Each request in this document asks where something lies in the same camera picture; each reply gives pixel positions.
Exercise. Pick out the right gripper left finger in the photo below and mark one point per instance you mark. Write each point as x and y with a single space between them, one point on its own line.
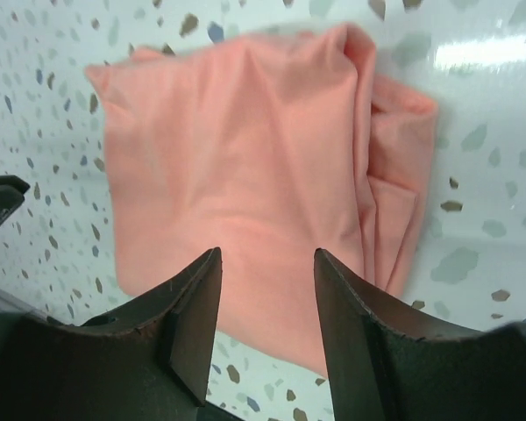
148 359

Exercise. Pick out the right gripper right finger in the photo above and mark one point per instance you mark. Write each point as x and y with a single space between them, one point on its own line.
389 361

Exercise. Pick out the salmon pink t-shirt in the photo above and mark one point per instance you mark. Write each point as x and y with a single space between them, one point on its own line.
267 147

